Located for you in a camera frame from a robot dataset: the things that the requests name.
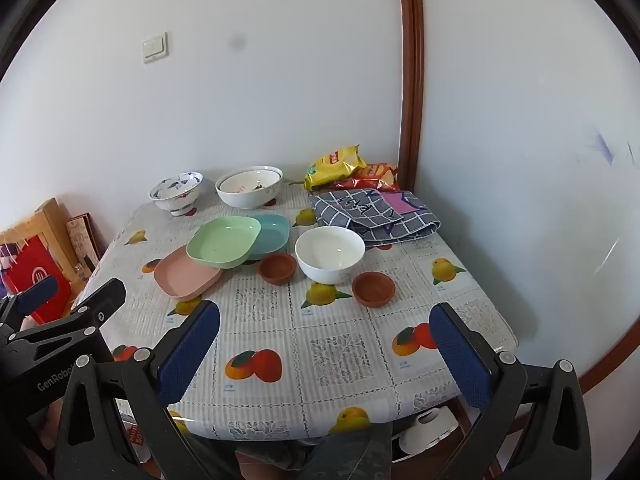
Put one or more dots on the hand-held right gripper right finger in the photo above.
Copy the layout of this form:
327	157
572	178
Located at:
460	360

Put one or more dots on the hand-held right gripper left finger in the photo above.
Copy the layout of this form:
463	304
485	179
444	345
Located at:
190	355

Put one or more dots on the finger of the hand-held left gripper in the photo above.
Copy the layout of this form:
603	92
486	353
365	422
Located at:
40	290
100	300

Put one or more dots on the pink square plate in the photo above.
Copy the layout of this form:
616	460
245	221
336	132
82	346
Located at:
180	275

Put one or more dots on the small brown dish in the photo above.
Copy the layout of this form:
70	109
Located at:
277	270
374	290

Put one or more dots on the green square plate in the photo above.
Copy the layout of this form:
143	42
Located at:
220	242

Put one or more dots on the blue square plate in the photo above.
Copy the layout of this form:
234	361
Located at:
274	235

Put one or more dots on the plain white bowl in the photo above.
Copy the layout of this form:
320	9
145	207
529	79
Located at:
327	255

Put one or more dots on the red paper bag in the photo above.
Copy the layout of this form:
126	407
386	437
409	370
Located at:
35	275

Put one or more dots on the wooden chair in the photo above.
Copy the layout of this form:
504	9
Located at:
50	230

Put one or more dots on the white round object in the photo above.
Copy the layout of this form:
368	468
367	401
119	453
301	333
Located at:
430	430

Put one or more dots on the red white packet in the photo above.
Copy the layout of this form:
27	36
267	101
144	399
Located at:
135	435

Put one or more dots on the blue patterned footed bowl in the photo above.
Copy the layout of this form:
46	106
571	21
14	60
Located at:
175	195

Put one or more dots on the fruit print tablecloth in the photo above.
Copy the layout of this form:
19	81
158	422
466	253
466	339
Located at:
325	360

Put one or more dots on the brown wooden baseboard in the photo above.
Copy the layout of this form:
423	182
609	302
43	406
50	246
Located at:
600	372

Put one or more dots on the large white bowl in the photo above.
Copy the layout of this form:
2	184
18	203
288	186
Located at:
250	199

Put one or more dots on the small printed white bowl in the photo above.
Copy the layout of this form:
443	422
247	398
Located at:
240	185

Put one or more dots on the grey checked cloth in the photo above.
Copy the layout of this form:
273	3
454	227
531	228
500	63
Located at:
350	210

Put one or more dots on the red chip bag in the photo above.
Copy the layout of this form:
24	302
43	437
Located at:
372	175

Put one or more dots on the yellow chip bag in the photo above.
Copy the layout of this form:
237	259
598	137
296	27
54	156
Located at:
332	165

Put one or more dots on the white wall switch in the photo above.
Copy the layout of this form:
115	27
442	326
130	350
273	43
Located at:
155	47

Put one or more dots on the brown wooden door frame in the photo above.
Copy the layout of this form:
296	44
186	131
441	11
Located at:
410	60

